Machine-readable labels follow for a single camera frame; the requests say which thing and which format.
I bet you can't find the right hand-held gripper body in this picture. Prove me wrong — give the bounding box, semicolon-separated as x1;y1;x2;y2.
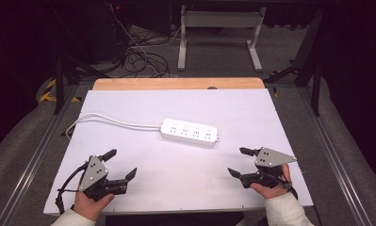
238;146;298;191

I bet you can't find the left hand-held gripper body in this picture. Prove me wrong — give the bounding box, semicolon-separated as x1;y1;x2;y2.
77;154;129;202

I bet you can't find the white power strip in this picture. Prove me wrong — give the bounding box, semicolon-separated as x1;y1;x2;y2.
159;118;221;148

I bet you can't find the person's left hand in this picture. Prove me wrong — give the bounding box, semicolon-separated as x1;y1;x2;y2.
74;190;116;222

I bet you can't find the person's right hand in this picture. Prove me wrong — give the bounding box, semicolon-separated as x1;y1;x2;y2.
250;163;293;200

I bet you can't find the white board cover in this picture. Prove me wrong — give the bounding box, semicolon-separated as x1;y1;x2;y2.
43;89;314;217

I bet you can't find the yellow black hazard tape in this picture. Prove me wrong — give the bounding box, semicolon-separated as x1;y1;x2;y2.
39;78;82;104

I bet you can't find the black metal stand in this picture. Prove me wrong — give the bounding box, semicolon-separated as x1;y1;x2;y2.
52;51;112;116
263;8;325;118

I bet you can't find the dark cabinet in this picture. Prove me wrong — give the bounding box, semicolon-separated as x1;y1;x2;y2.
67;0;132;62

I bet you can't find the white power strip cable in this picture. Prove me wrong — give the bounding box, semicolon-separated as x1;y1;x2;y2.
65;112;162;141

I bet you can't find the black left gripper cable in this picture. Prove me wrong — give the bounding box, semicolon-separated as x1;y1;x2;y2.
55;162;90;216

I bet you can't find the aluminium floor rail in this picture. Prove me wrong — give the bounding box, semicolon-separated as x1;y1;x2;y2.
297;86;373;226
0;84;80;226

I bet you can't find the bundle of black floor cables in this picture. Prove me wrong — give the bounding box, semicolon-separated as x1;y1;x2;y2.
121;29;172;79

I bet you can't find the white floor cable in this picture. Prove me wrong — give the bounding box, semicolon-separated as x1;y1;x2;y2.
108;3;181;78

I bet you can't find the white metal stand frame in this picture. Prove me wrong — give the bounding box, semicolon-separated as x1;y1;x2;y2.
177;4;268;73

